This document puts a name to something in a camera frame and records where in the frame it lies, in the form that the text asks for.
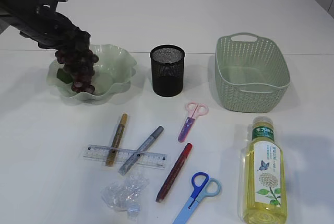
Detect blue handled scissors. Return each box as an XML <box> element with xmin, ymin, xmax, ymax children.
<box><xmin>173</xmin><ymin>172</ymin><xmax>222</xmax><ymax>223</ymax></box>

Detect black mesh pen holder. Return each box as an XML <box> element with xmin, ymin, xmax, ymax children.
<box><xmin>150</xmin><ymin>44</ymin><xmax>185</xmax><ymax>97</ymax></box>

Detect purple artificial grape bunch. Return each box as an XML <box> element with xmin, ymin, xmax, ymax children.
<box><xmin>55</xmin><ymin>46</ymin><xmax>99</xmax><ymax>94</ymax></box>

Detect red marker pen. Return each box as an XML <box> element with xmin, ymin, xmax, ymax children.
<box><xmin>156</xmin><ymin>143</ymin><xmax>193</xmax><ymax>203</ymax></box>

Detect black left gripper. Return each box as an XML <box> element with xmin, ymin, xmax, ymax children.
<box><xmin>10</xmin><ymin>0</ymin><xmax>91</xmax><ymax>52</ymax></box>

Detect gold marker pen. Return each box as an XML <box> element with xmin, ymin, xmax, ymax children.
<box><xmin>105</xmin><ymin>113</ymin><xmax>128</xmax><ymax>167</ymax></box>

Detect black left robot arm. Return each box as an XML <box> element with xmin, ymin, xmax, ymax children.
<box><xmin>1</xmin><ymin>0</ymin><xmax>90</xmax><ymax>52</ymax></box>

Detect clear plastic ruler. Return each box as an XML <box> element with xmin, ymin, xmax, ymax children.
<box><xmin>82</xmin><ymin>145</ymin><xmax>168</xmax><ymax>169</ymax></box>

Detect clear plastic sheet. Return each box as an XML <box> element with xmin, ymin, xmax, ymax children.
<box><xmin>101</xmin><ymin>172</ymin><xmax>150</xmax><ymax>221</ymax></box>

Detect yellow tea drink bottle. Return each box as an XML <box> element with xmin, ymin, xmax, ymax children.
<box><xmin>240</xmin><ymin>116</ymin><xmax>288</xmax><ymax>223</ymax></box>

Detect green woven plastic basket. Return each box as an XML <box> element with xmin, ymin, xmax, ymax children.
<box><xmin>214</xmin><ymin>32</ymin><xmax>291</xmax><ymax>113</ymax></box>

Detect green wavy plastic plate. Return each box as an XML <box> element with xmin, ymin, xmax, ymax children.
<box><xmin>46</xmin><ymin>44</ymin><xmax>137</xmax><ymax>101</ymax></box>

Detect silver blue marker pen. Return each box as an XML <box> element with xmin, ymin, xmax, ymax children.
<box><xmin>118</xmin><ymin>126</ymin><xmax>164</xmax><ymax>175</ymax></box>

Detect small pink purple scissors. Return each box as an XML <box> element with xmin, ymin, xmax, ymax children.
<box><xmin>177</xmin><ymin>102</ymin><xmax>209</xmax><ymax>143</ymax></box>

